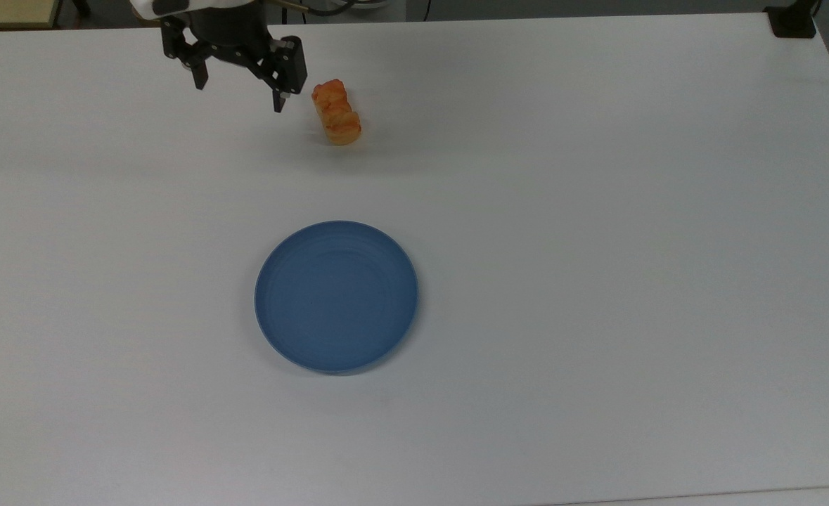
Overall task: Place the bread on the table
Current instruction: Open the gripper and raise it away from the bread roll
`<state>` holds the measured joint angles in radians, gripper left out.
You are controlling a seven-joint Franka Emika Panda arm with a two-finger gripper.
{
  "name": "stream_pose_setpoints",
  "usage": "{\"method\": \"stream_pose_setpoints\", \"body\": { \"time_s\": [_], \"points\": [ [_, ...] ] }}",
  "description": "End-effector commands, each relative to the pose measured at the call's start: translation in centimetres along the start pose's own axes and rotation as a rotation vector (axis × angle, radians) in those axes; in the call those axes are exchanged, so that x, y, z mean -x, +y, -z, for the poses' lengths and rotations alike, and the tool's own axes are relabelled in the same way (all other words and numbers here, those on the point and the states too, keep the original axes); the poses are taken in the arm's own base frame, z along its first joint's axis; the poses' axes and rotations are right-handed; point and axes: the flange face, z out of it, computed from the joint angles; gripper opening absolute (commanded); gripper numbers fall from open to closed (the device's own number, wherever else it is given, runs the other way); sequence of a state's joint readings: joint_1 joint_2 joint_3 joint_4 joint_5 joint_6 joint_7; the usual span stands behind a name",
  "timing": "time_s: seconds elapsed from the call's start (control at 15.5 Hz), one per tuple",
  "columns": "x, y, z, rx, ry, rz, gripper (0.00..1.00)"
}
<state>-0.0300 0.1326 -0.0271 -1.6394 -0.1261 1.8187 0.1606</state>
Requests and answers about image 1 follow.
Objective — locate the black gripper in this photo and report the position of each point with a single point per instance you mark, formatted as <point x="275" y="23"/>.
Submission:
<point x="230" y="28"/>

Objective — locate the wooden desk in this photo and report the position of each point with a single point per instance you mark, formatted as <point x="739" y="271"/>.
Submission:
<point x="10" y="10"/>

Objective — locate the black camera stand with clamp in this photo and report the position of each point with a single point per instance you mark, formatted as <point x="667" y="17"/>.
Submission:
<point x="792" y="21"/>

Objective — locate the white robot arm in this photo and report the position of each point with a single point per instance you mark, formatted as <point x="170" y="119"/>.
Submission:
<point x="168" y="5"/>

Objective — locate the orange glazed bread roll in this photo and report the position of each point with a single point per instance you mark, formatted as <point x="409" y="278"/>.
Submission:
<point x="337" y="112"/>

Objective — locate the blue round plate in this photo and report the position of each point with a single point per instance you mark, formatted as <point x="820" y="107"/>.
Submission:
<point x="337" y="299"/>

